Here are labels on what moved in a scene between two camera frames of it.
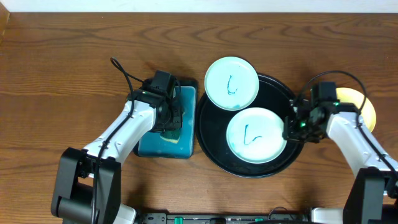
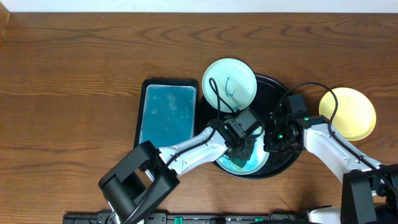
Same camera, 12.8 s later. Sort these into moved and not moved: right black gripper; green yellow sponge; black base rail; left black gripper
Moved: right black gripper; left black gripper; green yellow sponge
Not moved: black base rail
